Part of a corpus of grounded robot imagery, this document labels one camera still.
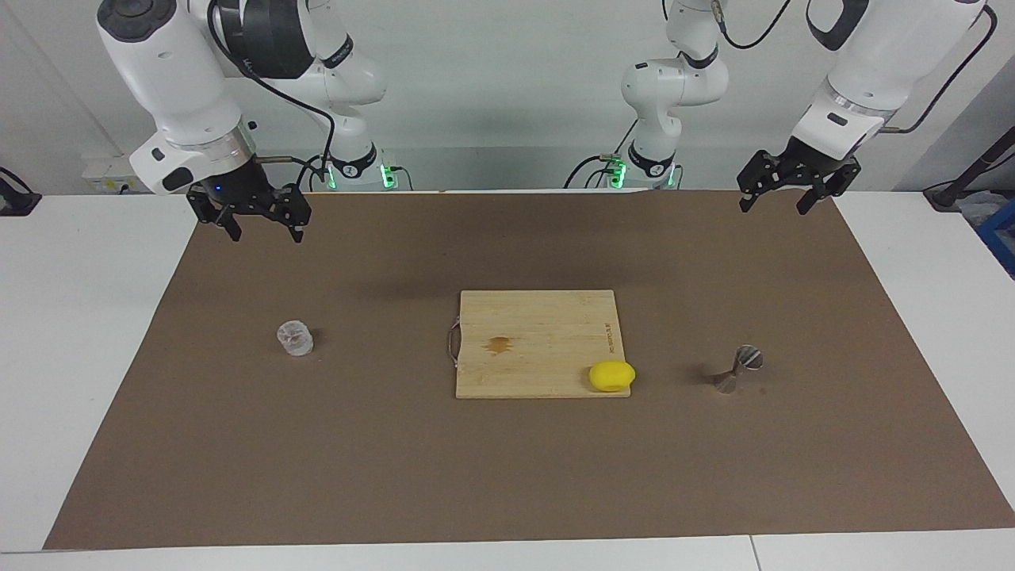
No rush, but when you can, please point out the small black stand foot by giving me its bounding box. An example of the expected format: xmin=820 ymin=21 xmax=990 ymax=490
xmin=0 ymin=167 xmax=42 ymax=217

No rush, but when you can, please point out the black tripod stand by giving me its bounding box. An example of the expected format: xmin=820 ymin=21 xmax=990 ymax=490
xmin=924 ymin=127 xmax=1015 ymax=211

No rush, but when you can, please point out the white wall power strip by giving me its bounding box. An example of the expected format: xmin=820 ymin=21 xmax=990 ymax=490
xmin=82 ymin=156 xmax=151 ymax=194

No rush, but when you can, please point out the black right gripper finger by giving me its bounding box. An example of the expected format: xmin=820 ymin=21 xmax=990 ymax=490
xmin=188 ymin=190 xmax=243 ymax=243
xmin=270 ymin=185 xmax=312 ymax=243

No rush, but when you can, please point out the steel double jigger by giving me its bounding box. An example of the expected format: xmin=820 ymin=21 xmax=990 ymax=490
xmin=712 ymin=344 xmax=764 ymax=394

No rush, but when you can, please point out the small clear glass cup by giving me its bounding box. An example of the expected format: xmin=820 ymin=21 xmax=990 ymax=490
xmin=276 ymin=320 xmax=315 ymax=357

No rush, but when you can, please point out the black right base cable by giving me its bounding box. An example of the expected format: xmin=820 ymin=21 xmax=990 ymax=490
xmin=295 ymin=156 xmax=330 ymax=191

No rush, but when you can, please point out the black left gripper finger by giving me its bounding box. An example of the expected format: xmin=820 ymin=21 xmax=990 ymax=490
xmin=737 ymin=149 xmax=794 ymax=213
xmin=796 ymin=165 xmax=862 ymax=215

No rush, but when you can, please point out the black left base cable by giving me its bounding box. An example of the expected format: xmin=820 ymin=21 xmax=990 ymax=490
xmin=563 ymin=117 xmax=639 ymax=191

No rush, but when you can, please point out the black base cable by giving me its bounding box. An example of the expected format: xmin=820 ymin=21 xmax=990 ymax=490
xmin=295 ymin=156 xmax=330 ymax=191
xmin=563 ymin=117 xmax=639 ymax=191

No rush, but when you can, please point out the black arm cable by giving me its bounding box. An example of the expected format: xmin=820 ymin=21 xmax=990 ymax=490
xmin=714 ymin=0 xmax=998 ymax=134
xmin=208 ymin=0 xmax=338 ymax=191

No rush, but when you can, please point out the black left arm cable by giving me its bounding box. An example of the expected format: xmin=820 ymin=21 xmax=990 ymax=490
xmin=714 ymin=0 xmax=998 ymax=134

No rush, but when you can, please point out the bamboo cutting board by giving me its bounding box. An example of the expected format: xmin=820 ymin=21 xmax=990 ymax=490
xmin=448 ymin=289 xmax=633 ymax=400

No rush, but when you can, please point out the brown table mat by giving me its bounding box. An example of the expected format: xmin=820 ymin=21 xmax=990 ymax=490
xmin=44 ymin=190 xmax=1015 ymax=550

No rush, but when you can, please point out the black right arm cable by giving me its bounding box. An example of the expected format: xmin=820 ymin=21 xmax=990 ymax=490
xmin=208 ymin=0 xmax=338 ymax=191

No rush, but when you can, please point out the yellow lemon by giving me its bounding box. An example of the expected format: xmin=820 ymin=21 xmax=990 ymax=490
xmin=588 ymin=360 xmax=637 ymax=393

